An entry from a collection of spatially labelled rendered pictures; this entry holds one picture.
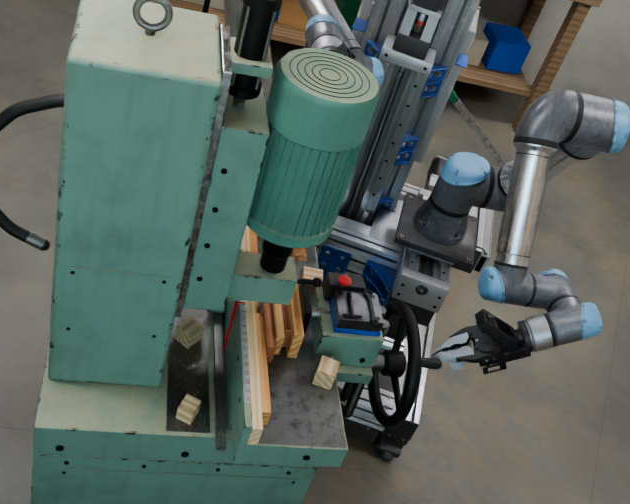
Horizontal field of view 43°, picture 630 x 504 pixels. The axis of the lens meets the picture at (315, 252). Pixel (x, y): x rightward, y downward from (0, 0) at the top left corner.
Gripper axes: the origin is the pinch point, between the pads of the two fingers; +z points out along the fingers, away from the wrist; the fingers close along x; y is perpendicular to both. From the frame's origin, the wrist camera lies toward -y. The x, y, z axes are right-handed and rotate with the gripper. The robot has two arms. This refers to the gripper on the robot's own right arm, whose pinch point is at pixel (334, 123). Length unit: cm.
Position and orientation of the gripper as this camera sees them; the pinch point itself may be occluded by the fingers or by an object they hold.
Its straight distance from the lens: 152.8
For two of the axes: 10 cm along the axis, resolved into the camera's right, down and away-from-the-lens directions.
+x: 6.4, 5.1, 5.7
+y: 7.6, -5.3, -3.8
